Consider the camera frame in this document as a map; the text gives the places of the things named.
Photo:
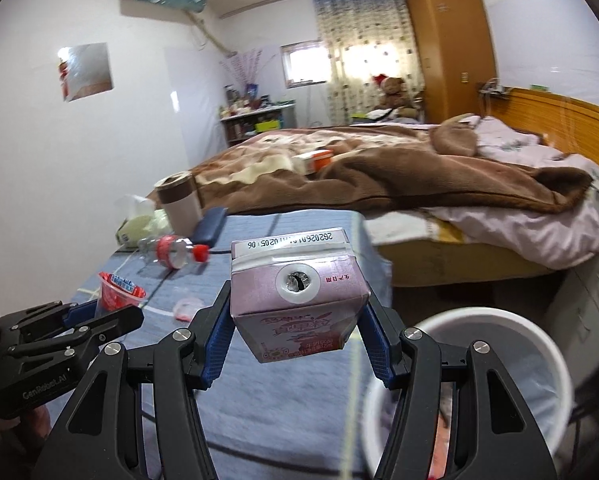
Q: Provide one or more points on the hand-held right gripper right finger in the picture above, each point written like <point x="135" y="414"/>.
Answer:
<point x="379" y="350"/>

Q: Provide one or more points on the grey drawer cabinet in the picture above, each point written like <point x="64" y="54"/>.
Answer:
<point x="594" y="285"/>

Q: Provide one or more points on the dotted window curtain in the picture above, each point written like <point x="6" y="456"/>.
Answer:
<point x="359" y="35"/>

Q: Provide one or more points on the pink milk carton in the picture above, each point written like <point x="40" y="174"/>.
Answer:
<point x="299" y="310"/>

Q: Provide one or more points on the orange wooden wardrobe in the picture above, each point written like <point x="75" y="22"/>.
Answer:
<point x="449" y="35"/>

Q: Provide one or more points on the clear plastic bottle red cap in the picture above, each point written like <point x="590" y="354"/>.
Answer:
<point x="172" y="252"/>

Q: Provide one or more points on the white wall panel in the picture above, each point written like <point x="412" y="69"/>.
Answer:
<point x="194" y="100"/>

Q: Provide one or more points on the pink quilt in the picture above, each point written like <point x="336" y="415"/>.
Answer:
<point x="504" y="230"/>

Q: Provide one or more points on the dark blue case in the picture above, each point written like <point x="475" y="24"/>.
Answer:
<point x="209" y="227"/>

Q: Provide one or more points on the yellow tissue pack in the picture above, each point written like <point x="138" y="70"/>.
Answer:
<point x="139" y="230"/>

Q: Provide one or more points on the brown fleece blanket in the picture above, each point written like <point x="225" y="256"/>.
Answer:
<point x="379" y="175"/>

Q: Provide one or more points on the wrapped air conditioner pipe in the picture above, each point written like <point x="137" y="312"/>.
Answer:
<point x="209" y="35"/>

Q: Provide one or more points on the decorative branches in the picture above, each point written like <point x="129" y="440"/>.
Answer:
<point x="244" y="70"/>

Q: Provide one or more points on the orange white box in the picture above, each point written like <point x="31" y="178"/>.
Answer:
<point x="312" y="161"/>

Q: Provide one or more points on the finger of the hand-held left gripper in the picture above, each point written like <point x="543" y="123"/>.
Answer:
<point x="34" y="317"/>
<point x="109" y="325"/>

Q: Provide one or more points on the shiny wall mirror sheet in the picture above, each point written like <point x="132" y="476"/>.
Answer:
<point x="87" y="72"/>

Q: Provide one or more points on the brown teddy bear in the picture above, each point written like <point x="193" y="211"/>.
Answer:
<point x="392" y="92"/>

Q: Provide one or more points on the yellow bed base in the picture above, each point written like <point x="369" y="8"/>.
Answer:
<point x="454" y="265"/>

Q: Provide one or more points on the clear plastic lid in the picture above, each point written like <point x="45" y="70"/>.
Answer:
<point x="187" y="307"/>

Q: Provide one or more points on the orange wooden headboard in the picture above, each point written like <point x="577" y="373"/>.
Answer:
<point x="569" y="120"/>

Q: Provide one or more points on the brown white paper cup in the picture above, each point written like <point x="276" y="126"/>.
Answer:
<point x="179" y="210"/>

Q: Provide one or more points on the cluttered wall shelf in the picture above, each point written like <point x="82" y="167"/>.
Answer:
<point x="259" y="125"/>

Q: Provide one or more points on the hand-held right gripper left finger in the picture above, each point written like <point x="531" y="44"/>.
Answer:
<point x="214" y="345"/>

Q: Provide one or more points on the small window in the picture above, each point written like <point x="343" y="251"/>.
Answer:
<point x="304" y="65"/>

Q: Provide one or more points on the red plastic jelly cup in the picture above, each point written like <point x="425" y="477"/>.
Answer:
<point x="119" y="295"/>

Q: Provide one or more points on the white round trash bin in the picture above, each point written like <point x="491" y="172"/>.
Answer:
<point x="539" y="375"/>

